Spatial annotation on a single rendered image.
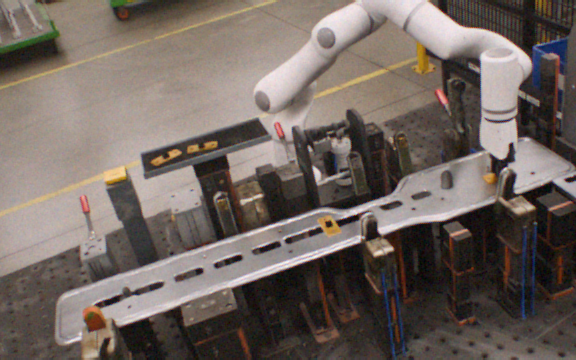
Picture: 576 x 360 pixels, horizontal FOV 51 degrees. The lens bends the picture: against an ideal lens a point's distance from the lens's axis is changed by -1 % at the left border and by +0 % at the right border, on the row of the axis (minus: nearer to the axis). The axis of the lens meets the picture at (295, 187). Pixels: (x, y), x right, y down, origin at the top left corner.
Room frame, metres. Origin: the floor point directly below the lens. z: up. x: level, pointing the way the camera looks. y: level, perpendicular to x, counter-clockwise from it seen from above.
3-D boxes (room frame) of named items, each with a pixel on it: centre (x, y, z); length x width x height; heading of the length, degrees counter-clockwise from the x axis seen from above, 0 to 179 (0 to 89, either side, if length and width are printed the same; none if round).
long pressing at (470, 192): (1.25, -0.05, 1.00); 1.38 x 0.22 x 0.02; 101
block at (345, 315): (1.28, -0.06, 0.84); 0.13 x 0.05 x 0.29; 11
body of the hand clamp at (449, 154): (1.52, -0.49, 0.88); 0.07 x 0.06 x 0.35; 11
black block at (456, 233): (1.15, -0.36, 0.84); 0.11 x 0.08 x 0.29; 11
